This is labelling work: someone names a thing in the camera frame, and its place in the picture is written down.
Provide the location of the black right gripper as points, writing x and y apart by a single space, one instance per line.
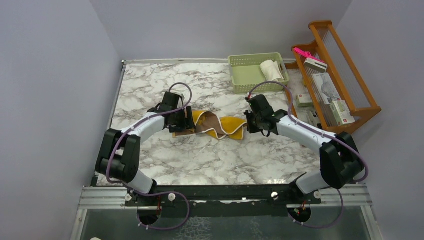
251 129

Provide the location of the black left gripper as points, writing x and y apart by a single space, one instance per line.
187 123

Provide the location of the yellow bear towel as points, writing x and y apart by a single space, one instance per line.
207 122

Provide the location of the white towel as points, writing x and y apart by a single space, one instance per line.
271 71

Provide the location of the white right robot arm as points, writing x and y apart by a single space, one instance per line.
338 154

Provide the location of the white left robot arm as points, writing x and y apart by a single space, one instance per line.
119 154

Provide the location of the small white green box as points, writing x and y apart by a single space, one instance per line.
304 100

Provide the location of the green plastic basket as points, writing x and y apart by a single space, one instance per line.
246 73

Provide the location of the wooden rack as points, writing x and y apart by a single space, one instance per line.
328 47

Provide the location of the clear plastic package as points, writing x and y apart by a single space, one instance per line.
326 88

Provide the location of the white grey box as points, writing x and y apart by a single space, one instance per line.
315 64

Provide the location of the pink clip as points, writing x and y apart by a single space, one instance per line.
306 54

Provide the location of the white green box upper shelf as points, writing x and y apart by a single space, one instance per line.
341 113

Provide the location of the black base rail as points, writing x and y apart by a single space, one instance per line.
214 201

